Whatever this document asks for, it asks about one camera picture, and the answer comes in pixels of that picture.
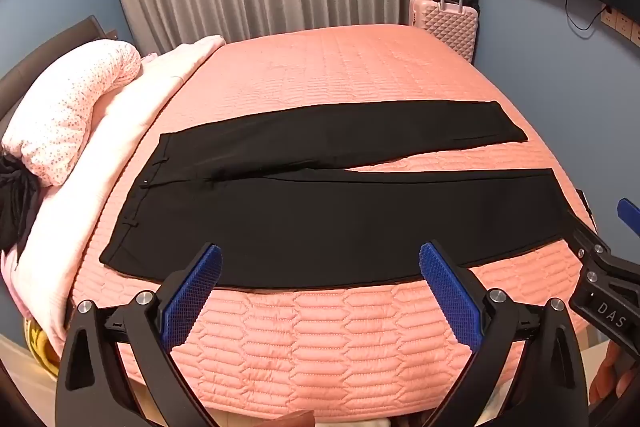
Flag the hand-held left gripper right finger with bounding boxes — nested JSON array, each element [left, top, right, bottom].
[[419, 241, 591, 427]]

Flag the pale pink blanket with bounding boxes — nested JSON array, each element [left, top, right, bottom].
[[0, 34, 226, 343]]

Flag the white floral pillow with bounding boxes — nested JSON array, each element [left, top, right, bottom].
[[0, 39, 142, 186]]

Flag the white wall socket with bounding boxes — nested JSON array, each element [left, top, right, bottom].
[[602, 9, 640, 45]]

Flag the black cloth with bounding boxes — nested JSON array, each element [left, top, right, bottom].
[[0, 154, 41, 253]]

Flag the pink quilted bed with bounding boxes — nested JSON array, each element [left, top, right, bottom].
[[65, 23, 598, 420]]

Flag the pink suitcase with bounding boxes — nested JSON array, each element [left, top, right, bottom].
[[407, 0, 480, 65]]

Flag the black pants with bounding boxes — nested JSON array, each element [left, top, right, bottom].
[[99, 99, 576, 293]]

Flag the black power cable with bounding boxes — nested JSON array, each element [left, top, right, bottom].
[[564, 0, 608, 30]]

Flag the person's right hand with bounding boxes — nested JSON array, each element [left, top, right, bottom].
[[589, 341, 640, 408]]

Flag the yellow bag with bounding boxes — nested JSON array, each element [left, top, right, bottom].
[[22, 317, 61, 378]]

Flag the white bedside cabinet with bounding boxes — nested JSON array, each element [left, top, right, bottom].
[[0, 334, 58, 408]]

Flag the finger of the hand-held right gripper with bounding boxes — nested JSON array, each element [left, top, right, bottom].
[[616, 197, 640, 239], [570, 189, 613, 269]]

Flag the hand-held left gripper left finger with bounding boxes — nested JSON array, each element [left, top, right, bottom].
[[54, 243, 223, 427]]

